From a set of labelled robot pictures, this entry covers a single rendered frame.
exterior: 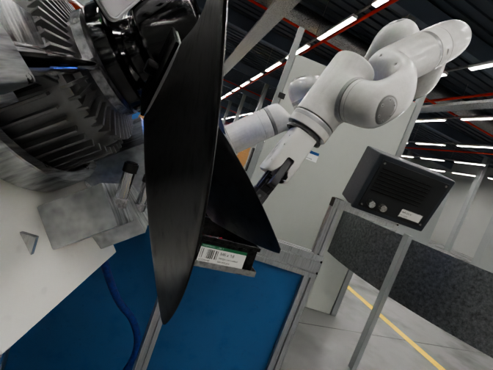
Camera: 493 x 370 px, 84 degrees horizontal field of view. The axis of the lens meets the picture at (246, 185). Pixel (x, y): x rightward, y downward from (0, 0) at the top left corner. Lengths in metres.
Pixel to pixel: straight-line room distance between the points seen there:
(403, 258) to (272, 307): 1.23
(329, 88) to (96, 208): 0.41
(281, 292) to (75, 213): 0.74
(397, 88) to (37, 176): 0.52
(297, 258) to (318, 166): 1.56
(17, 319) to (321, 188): 2.27
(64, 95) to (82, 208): 0.14
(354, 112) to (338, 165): 2.00
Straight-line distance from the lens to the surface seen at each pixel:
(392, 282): 2.10
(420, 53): 0.70
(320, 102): 0.52
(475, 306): 2.02
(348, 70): 0.55
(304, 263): 0.96
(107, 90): 0.40
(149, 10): 0.41
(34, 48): 0.27
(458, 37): 0.80
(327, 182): 2.47
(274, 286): 0.99
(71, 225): 0.42
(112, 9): 0.40
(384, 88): 0.50
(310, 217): 2.47
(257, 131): 1.09
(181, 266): 0.16
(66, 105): 0.39
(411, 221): 1.05
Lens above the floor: 1.08
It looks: 5 degrees down
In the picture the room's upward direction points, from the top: 20 degrees clockwise
